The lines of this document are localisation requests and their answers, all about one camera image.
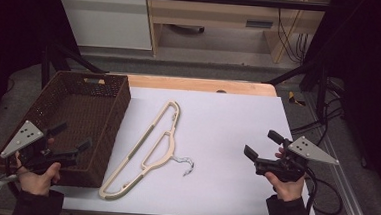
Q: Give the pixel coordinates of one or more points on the wooden table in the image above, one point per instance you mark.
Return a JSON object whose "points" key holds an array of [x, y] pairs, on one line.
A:
{"points": [[186, 84]]}

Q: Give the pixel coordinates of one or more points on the person's right hand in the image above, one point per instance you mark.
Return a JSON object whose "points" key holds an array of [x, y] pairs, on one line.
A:
{"points": [[287, 190]]}

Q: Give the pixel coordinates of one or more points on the beige plastic clothes hanger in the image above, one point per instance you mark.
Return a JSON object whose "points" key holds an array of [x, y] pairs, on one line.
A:
{"points": [[172, 146]]}

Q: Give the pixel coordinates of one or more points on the yellow and black tool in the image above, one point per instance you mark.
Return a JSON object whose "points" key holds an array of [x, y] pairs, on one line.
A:
{"points": [[294, 100]]}

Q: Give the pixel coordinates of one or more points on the brown wicker basket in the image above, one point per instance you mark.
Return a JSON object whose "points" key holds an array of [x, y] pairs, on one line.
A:
{"points": [[78, 114]]}

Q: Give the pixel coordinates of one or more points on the black metal stand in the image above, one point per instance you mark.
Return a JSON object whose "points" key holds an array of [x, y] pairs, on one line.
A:
{"points": [[45, 68], [321, 92]]}

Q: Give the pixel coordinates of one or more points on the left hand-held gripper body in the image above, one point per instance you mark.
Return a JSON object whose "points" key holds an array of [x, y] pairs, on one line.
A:
{"points": [[23, 137]]}

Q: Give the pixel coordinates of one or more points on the white cabinet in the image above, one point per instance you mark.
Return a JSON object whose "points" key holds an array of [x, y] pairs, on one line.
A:
{"points": [[107, 19]]}

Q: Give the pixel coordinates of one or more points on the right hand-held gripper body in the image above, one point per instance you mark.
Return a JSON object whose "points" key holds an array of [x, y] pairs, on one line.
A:
{"points": [[309, 151]]}

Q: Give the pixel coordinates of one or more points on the dark curtain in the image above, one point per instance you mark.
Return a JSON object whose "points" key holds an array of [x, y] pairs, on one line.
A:
{"points": [[371, 65], [13, 26]]}

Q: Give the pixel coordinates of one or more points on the light wooden desk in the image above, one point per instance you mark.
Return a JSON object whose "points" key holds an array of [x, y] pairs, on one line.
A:
{"points": [[210, 15]]}

